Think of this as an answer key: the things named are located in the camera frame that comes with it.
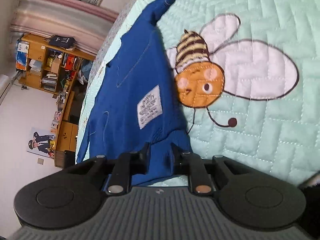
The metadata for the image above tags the blue knit sweater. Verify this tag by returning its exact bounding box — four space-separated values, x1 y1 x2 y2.
76 0 191 185

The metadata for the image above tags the pilot boy poster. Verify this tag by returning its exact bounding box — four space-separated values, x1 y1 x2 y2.
26 127 56 159

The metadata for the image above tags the bee pattern quilted bedspread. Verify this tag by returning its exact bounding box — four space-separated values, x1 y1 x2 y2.
75 0 319 185

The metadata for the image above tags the wooden bookshelf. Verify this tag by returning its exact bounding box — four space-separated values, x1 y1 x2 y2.
19 34 95 94

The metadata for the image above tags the pink curtain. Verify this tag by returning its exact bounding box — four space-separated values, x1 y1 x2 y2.
10 0 119 55

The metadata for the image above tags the white wall air conditioner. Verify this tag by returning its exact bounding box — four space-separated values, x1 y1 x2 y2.
0 74 12 104

